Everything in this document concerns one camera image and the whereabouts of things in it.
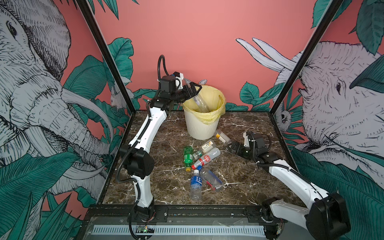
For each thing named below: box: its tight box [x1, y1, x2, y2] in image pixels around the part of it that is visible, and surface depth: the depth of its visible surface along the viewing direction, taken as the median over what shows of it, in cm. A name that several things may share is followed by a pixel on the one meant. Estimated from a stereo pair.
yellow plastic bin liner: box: [182, 85, 226, 125], surface depth 89 cm
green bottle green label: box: [183, 146, 194, 172], surface depth 91 cm
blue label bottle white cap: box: [190, 170, 203, 201], surface depth 83 cm
